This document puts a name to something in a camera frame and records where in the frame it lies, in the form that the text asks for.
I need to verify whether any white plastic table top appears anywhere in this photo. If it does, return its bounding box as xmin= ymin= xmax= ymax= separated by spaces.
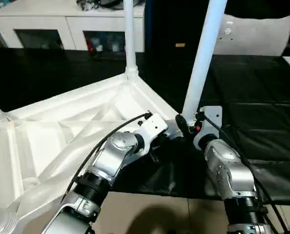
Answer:
xmin=0 ymin=72 xmax=185 ymax=234

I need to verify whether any black work mat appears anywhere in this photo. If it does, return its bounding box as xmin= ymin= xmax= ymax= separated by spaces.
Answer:
xmin=0 ymin=47 xmax=290 ymax=205

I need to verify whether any black sofa with gold label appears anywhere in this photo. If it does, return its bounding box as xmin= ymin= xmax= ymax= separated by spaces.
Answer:
xmin=144 ymin=0 xmax=290 ymax=57

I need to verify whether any grey printed pillow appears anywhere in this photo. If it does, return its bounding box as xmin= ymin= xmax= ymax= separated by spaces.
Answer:
xmin=213 ymin=14 xmax=290 ymax=57

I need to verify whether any black plastic packet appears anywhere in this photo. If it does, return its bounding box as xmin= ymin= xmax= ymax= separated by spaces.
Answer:
xmin=76 ymin=0 xmax=99 ymax=11

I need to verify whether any white cabinet with glass doors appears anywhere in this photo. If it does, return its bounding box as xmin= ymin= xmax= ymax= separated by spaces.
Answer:
xmin=0 ymin=0 xmax=145 ymax=52

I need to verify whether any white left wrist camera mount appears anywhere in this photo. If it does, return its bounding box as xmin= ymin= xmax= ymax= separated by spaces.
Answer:
xmin=135 ymin=113 xmax=169 ymax=156

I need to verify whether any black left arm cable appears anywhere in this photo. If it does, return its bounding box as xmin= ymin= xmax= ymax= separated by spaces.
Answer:
xmin=61 ymin=111 xmax=153 ymax=203

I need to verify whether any grey bag with black strap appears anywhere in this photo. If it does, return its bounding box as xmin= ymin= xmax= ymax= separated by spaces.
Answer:
xmin=98 ymin=0 xmax=145 ymax=8

